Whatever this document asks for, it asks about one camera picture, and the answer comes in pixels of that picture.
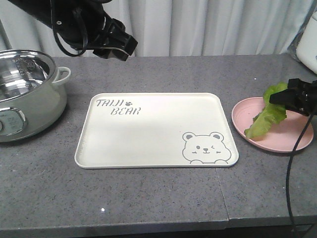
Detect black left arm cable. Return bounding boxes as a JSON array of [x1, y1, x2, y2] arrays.
[[50, 0, 109, 57]]

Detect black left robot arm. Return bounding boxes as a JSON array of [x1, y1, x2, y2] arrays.
[[12, 0, 138, 61]]

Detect light green electric cooking pot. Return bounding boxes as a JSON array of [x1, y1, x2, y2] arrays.
[[0, 50, 71, 142]]

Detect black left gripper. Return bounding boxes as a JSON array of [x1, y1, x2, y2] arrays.
[[93, 16, 138, 61]]

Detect cream bear serving tray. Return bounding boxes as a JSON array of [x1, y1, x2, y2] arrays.
[[74, 93, 239, 169]]

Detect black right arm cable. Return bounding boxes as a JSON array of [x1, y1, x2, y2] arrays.
[[285, 109, 317, 234]]

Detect white rice cooker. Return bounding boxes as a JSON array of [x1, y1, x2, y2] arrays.
[[296, 12, 317, 74]]

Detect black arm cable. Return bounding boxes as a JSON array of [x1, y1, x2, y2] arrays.
[[285, 109, 317, 234], [50, 0, 109, 57]]

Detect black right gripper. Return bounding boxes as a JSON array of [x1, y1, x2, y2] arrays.
[[269, 78, 317, 116]]

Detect green lettuce leaf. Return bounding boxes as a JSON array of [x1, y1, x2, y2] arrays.
[[244, 82, 287, 139]]

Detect pink round plate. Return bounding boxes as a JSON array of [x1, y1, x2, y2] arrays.
[[231, 97, 308, 153]]

